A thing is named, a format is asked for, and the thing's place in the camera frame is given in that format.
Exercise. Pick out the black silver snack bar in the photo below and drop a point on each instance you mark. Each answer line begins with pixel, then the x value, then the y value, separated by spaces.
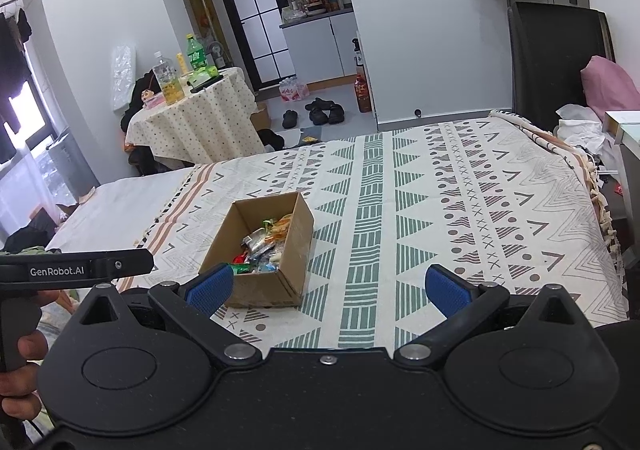
pixel 255 240

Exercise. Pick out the clear bottle yellow liquid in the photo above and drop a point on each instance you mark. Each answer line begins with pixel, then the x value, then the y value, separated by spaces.
pixel 170 90

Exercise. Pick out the printed blanket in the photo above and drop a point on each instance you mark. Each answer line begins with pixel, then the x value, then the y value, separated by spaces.
pixel 450 210

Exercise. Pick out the white kitchen cabinet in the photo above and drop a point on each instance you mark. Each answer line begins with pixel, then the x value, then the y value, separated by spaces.
pixel 315 50

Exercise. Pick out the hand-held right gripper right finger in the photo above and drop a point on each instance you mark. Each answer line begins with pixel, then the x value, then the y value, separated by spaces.
pixel 447 292

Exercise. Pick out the light green packet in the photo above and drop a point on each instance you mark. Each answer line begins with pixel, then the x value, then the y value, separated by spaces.
pixel 200 75

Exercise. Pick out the round table dotted tablecloth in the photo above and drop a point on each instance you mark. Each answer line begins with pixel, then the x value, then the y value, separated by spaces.
pixel 200 125

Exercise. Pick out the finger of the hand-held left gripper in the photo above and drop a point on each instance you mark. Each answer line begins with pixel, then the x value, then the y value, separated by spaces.
pixel 132 261

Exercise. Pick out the hanging dark laundry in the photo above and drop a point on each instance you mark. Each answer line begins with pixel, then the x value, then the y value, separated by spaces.
pixel 12 70

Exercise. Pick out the white bed sheet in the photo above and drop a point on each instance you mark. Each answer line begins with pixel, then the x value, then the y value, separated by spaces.
pixel 115 210

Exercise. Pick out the pink pillow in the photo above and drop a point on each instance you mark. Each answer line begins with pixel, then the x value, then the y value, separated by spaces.
pixel 612 85

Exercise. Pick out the cardboard box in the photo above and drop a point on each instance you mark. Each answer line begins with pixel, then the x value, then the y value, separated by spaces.
pixel 280 287

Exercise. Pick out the spray bottle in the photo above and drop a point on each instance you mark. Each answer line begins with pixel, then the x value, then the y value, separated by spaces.
pixel 357 52

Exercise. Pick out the green soda bottle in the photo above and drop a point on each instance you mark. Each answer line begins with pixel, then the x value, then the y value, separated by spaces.
pixel 196 55

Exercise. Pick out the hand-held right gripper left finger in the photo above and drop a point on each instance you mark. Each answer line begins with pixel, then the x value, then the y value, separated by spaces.
pixel 210 289

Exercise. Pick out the dark clothing pile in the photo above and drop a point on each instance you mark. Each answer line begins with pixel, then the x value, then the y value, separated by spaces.
pixel 135 100

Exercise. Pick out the black garment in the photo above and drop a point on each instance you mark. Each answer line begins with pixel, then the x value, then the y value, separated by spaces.
pixel 30 235

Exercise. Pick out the white clothing pile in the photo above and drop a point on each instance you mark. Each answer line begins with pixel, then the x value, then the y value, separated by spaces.
pixel 580 130

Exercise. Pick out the black bag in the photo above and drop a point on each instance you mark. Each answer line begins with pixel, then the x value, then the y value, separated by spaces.
pixel 270 140

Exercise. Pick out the small brown carton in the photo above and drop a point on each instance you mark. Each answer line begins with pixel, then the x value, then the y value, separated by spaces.
pixel 261 117

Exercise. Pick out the small desk fan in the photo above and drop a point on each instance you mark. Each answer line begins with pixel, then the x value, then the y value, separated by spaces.
pixel 215 55

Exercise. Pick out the pink water bottle pack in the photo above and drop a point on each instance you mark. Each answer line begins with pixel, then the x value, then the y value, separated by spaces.
pixel 294 90

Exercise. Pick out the bubble wrap sheet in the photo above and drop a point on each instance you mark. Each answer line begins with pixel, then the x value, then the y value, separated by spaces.
pixel 122 80

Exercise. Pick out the small yellow bottle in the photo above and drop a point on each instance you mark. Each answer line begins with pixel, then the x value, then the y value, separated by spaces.
pixel 182 66

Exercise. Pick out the window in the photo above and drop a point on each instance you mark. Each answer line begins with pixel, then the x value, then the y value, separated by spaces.
pixel 25 110

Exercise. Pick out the pink cartoon box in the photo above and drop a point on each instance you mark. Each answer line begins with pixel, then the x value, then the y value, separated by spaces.
pixel 151 99

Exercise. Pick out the green floral cloth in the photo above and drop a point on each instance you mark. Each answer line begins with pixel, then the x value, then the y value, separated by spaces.
pixel 27 249

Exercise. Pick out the black slipper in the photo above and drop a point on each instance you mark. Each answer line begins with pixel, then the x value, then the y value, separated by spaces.
pixel 290 120
pixel 336 116
pixel 320 105
pixel 319 116

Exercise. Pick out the person's left hand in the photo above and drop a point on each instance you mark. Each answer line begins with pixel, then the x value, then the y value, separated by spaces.
pixel 22 380

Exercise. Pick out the black flat device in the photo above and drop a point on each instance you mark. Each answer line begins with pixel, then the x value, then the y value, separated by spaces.
pixel 212 81

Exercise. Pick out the red snack packet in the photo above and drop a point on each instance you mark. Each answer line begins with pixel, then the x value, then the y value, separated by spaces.
pixel 240 258

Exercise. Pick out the grey storage box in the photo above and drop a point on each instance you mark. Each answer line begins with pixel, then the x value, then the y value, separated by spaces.
pixel 65 170

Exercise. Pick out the orange bread packet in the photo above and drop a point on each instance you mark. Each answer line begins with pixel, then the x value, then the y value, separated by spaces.
pixel 282 226

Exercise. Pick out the white side table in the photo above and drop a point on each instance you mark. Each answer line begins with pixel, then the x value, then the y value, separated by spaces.
pixel 630 140

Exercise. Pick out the blue snack packet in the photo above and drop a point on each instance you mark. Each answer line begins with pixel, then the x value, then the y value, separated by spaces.
pixel 265 267

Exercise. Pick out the black chair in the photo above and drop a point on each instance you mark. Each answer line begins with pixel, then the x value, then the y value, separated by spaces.
pixel 550 65

